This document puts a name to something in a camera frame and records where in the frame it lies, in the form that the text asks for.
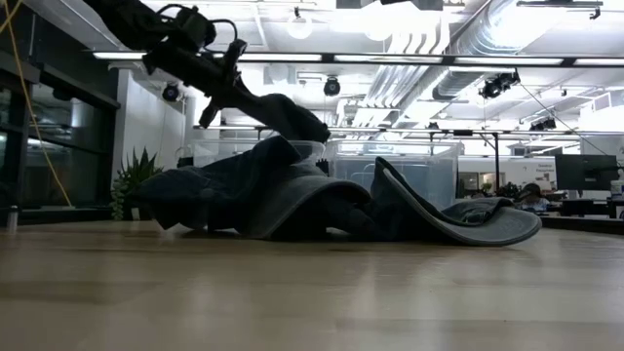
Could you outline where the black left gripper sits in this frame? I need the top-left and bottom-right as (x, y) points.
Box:
(143, 38), (274, 130)

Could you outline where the faded blue denim cap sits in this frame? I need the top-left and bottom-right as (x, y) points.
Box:
(130, 135), (329, 234)

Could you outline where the dark blue denim cap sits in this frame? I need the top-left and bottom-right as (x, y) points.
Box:
(287, 194), (391, 243)

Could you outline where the grey cap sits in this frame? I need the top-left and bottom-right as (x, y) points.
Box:
(370, 156), (543, 248)

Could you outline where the white round ceiling lamp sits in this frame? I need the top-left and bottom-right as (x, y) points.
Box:
(287, 15), (314, 41)

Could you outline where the small green succulent plant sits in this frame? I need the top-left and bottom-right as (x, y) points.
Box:
(109, 146), (165, 221)

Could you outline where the long linear ceiling light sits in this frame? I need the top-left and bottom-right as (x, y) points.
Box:
(91, 50), (624, 68)

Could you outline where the silver metal cylinder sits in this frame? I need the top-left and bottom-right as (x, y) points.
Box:
(5, 204), (20, 235)

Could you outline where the person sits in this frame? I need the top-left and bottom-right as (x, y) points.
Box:
(515, 182), (552, 215)

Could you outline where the black ceiling track fixture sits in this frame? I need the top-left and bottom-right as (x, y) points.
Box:
(516, 0), (605, 20)

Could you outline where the black computer monitor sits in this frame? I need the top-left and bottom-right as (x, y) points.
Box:
(554, 154), (620, 192)

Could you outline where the dark office desk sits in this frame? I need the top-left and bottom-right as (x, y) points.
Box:
(535, 197), (624, 236)

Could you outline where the white container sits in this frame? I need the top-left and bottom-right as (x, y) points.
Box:
(609, 168), (624, 201)

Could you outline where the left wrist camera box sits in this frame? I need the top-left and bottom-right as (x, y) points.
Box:
(168, 5), (218, 49)

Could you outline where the thin yellow cable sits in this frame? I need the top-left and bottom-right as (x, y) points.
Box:
(0, 0), (74, 209)

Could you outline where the silver ventilation duct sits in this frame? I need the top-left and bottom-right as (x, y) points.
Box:
(363, 0), (526, 116)

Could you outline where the dark glass partition frame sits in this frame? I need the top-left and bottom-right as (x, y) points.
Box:
(0, 9), (122, 226)

